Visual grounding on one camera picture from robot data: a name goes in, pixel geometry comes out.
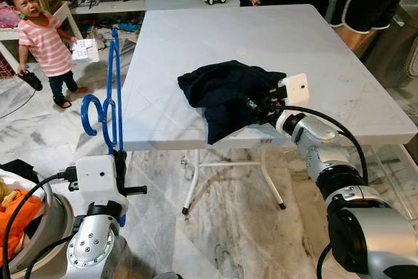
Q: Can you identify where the white paper card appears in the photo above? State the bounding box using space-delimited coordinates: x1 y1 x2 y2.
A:
70 38 99 65

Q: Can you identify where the orange shirt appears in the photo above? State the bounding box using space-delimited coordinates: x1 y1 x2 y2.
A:
0 188 42 248

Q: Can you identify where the black slipper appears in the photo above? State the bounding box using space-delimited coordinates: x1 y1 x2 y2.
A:
16 69 44 92

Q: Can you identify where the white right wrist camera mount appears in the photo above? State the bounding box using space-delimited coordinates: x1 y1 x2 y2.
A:
278 73 312 114

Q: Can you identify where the pale plastic laundry basket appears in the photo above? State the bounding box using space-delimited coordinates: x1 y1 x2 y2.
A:
0 159 74 279

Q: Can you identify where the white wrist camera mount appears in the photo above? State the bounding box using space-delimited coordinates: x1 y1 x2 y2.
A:
278 73 312 114
74 154 120 205

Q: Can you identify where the grey perforated bin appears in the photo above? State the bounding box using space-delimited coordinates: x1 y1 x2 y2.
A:
362 0 418 91

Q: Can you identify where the black cloth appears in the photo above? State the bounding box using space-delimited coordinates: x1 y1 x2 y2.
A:
0 159 40 186

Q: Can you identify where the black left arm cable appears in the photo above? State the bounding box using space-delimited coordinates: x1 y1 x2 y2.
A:
1 167 78 279

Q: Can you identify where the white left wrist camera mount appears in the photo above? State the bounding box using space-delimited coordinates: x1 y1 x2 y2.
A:
74 154 120 205

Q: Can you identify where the blue plastic clothes hanger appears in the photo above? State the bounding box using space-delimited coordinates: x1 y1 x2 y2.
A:
80 27 127 228

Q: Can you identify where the toddler in striped shirt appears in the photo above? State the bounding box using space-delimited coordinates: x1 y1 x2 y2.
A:
1 0 92 110

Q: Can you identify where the dark navy garment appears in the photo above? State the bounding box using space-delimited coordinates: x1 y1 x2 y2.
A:
177 59 289 146

